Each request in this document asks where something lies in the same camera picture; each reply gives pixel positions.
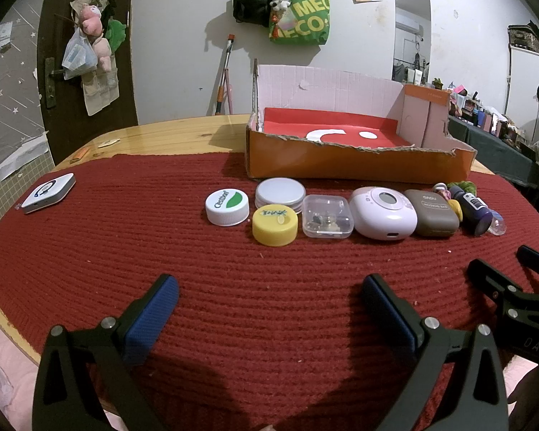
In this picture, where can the white square device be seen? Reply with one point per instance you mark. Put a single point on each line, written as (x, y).
(47, 192)

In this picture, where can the wall mirror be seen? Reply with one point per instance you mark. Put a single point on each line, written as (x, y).
(411, 31)

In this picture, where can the table with dark cloth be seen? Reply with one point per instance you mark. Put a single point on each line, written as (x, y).
(498, 152)

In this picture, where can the green plush toy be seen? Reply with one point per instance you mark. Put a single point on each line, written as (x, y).
(116, 33)

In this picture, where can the small white tag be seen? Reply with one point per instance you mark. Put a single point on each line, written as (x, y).
(108, 142)

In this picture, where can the dark blue bottle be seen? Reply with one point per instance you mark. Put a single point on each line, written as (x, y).
(474, 213)

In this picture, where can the small clear bottle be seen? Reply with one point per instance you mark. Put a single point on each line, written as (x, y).
(497, 226)

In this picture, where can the red knitted mat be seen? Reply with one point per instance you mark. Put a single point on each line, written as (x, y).
(251, 269)

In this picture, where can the pale pink plush toy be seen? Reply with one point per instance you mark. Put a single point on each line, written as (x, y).
(102, 51)

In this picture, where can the translucent plastic bag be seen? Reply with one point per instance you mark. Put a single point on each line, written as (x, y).
(77, 58)

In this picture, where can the grey starry curtain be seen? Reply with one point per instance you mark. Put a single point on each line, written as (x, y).
(9, 98)

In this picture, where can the small orange item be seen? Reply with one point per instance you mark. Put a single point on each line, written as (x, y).
(79, 156)

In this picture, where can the grey-brown rounded case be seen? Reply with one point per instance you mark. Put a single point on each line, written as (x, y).
(431, 213)

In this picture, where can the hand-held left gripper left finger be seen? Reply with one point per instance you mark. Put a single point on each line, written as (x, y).
(155, 309)

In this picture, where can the pink stick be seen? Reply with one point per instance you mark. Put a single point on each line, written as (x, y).
(230, 94)

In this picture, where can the orange cardboard box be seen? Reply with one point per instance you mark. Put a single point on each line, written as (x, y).
(341, 161)

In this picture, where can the yellow round jar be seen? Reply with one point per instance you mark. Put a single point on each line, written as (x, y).
(275, 226)

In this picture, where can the white round device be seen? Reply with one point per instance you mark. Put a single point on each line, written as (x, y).
(382, 213)

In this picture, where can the green scrunchie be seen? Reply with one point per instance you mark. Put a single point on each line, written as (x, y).
(466, 186)

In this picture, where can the white cap with green label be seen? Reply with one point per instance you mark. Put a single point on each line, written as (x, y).
(227, 206)

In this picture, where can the green tote bag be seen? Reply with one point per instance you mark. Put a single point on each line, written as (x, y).
(305, 22)

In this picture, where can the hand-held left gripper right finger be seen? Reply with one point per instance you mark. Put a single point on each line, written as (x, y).
(388, 309)

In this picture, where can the clear plastic case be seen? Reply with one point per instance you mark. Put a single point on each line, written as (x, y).
(328, 215)

